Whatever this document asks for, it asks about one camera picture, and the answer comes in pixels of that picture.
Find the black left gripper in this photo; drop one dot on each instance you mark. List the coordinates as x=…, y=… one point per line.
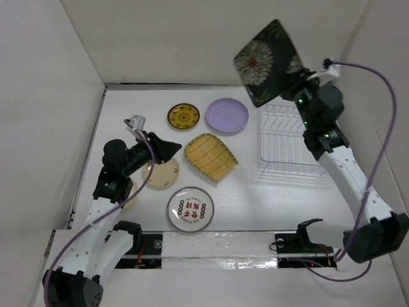
x=163, y=149

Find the black floral square plate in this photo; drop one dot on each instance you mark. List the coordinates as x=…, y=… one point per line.
x=269, y=65

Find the yellow brown patterned plate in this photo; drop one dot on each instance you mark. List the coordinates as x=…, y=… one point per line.
x=183, y=116

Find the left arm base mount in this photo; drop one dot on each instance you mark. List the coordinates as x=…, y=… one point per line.
x=146, y=251

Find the bamboo weave pattern tray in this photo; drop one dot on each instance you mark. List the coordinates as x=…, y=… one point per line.
x=210, y=156

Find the white wire dish rack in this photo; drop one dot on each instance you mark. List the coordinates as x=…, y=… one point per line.
x=281, y=145

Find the purple round plate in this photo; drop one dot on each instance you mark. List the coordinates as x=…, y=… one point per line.
x=227, y=115

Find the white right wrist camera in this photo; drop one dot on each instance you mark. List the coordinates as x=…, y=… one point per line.
x=331, y=71

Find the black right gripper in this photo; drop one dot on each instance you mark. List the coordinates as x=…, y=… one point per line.
x=312, y=83

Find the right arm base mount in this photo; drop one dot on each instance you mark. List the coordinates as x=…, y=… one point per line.
x=295, y=250

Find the cream plate with ink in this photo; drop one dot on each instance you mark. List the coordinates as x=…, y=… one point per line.
x=131, y=198

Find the white plate red characters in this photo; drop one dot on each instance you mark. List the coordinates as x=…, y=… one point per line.
x=190, y=210

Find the cream plate with motifs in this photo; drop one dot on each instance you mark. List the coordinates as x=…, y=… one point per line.
x=162, y=175

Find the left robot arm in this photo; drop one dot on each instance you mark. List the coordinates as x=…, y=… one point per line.
x=79, y=272

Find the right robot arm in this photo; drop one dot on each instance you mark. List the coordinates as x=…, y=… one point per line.
x=378, y=230

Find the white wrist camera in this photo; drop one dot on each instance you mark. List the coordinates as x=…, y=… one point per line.
x=331, y=71
x=135, y=125

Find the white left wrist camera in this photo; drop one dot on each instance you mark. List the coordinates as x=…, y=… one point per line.
x=135, y=125

